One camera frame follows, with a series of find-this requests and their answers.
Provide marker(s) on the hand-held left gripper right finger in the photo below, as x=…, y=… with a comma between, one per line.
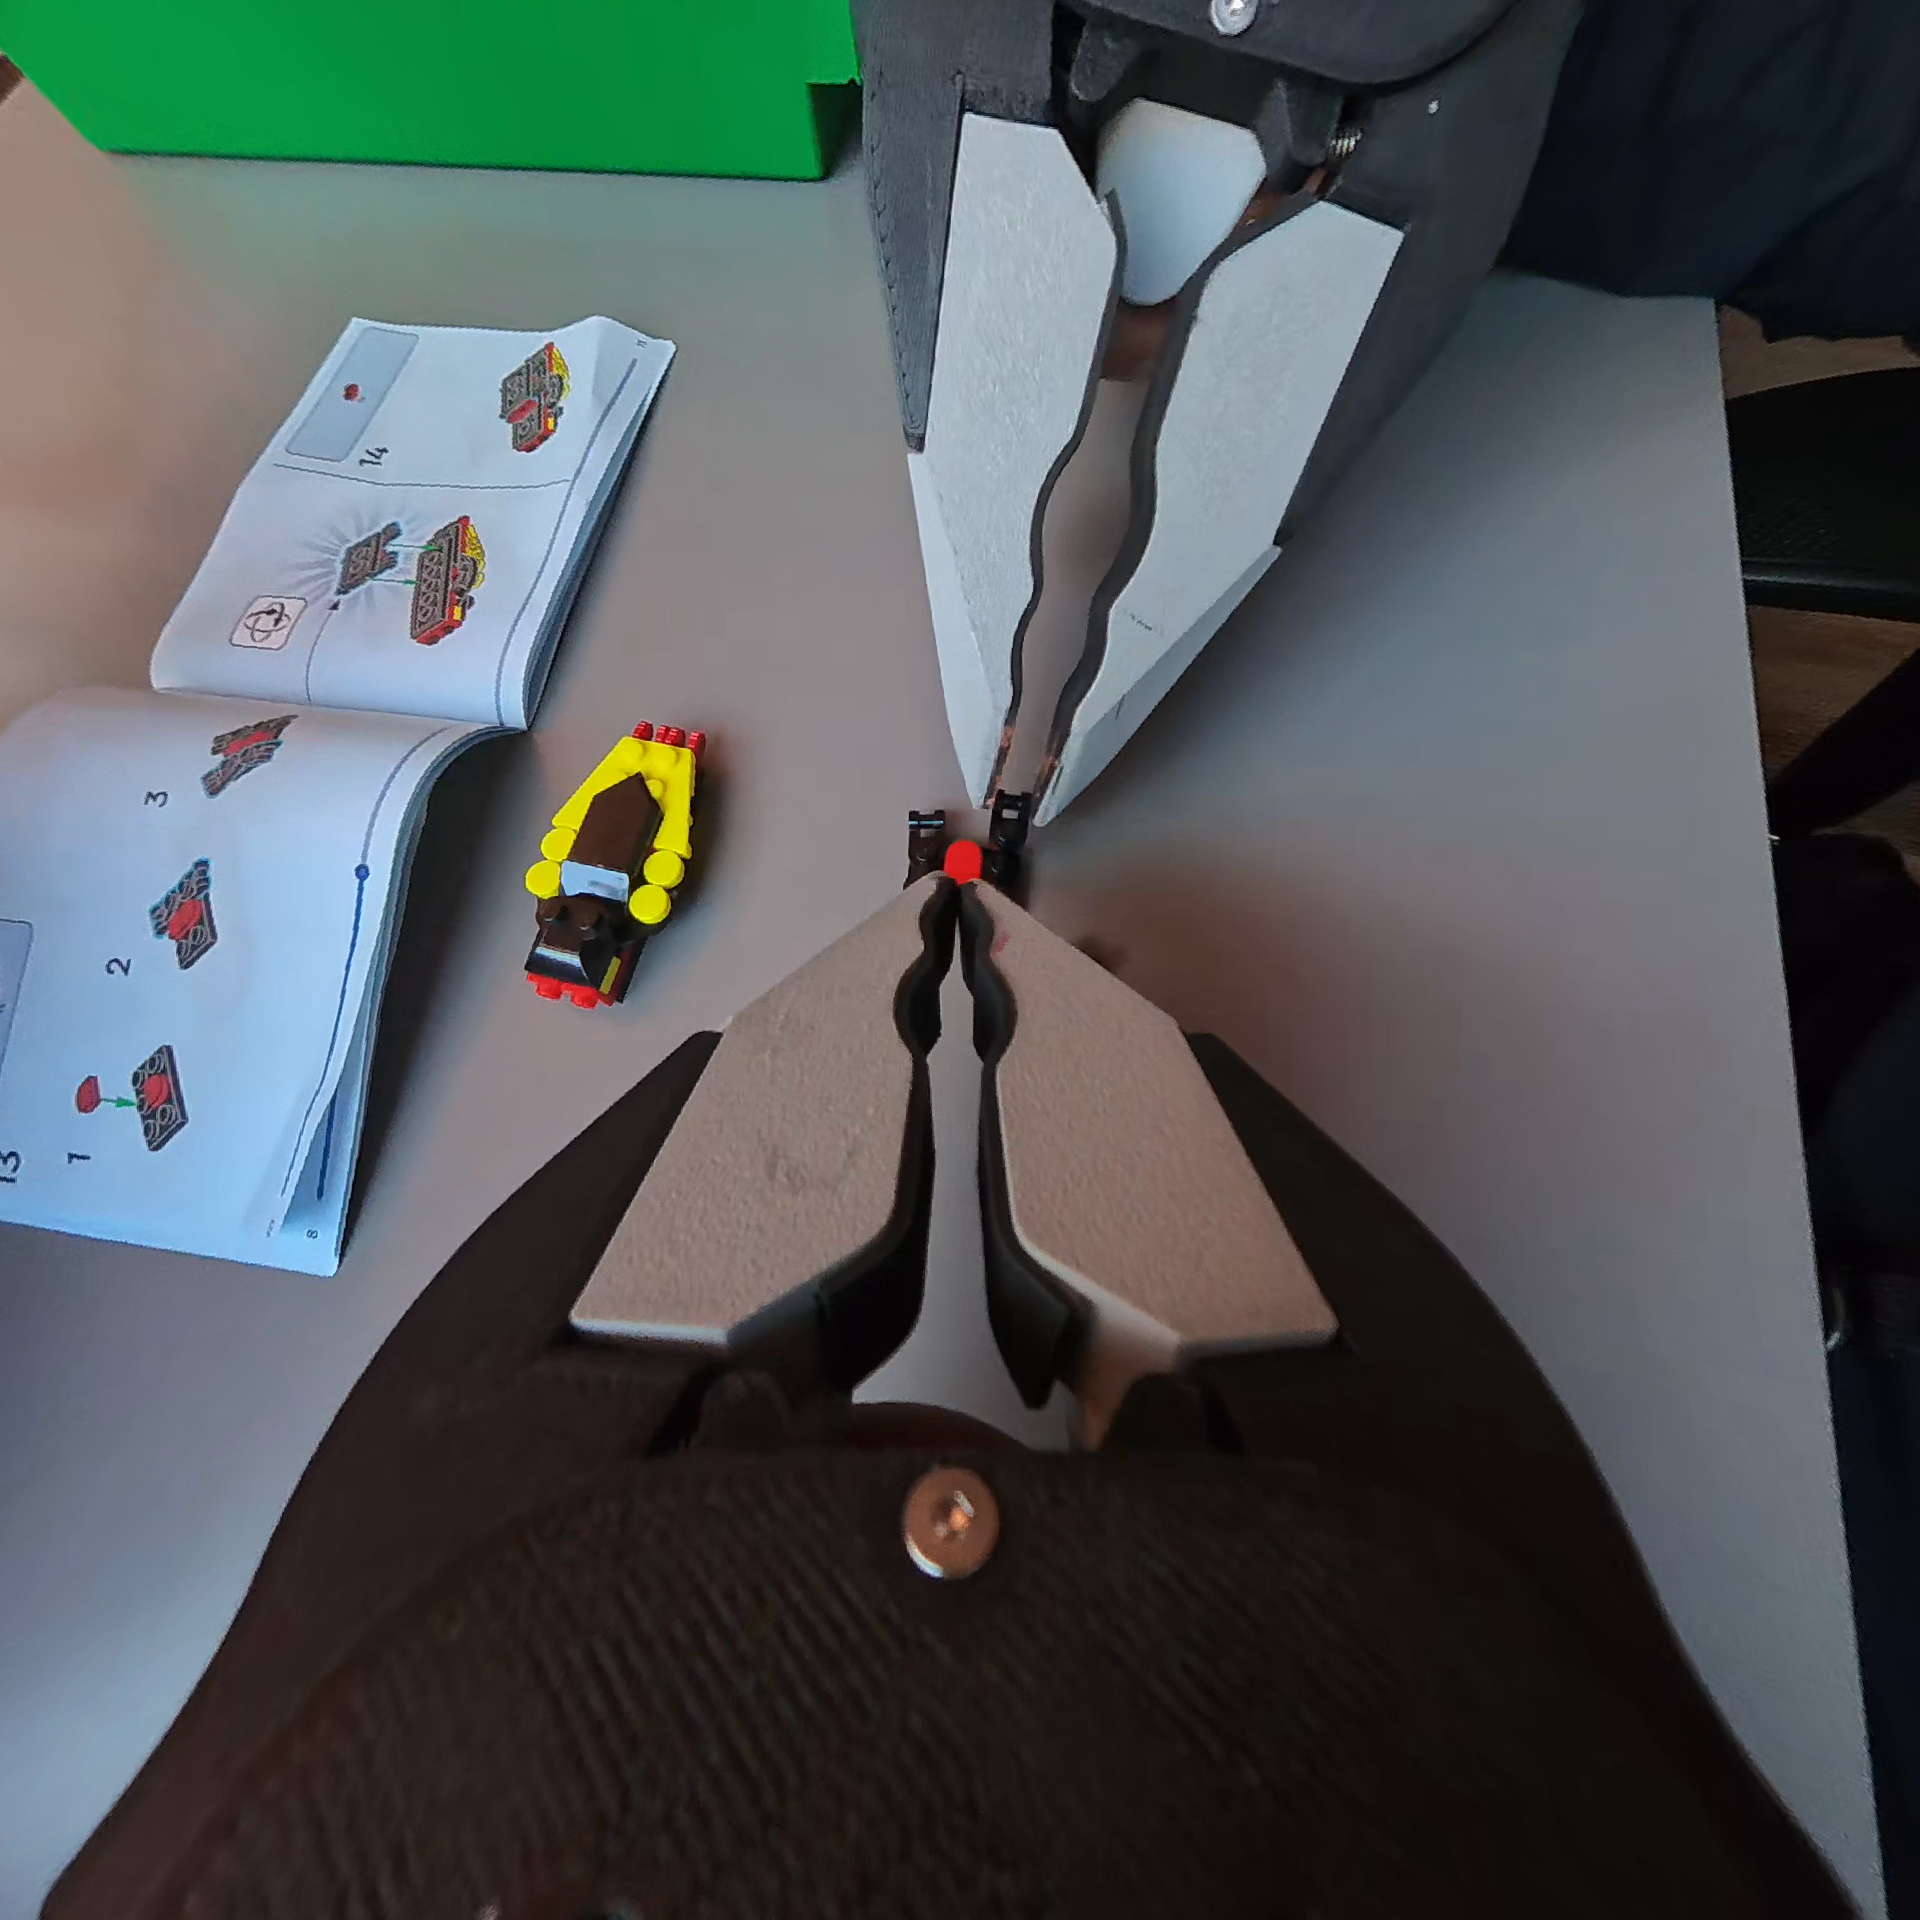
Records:
x=1141, y=1171

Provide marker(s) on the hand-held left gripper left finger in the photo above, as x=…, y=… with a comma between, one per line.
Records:
x=766, y=1154

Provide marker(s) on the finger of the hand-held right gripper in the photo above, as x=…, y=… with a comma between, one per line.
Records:
x=1004, y=377
x=1263, y=390

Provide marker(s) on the yellow black lego model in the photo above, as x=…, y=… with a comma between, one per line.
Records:
x=614, y=857

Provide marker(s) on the small black red lego assembly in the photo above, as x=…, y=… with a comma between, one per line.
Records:
x=962, y=860

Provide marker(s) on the person's right forearm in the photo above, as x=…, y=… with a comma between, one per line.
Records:
x=1726, y=150

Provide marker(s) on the open instruction booklet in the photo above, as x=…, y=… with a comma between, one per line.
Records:
x=303, y=898

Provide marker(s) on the green plastic bin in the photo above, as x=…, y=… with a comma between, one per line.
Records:
x=452, y=77

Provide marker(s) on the person's dark trousers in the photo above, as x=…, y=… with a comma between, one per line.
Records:
x=1870, y=1351

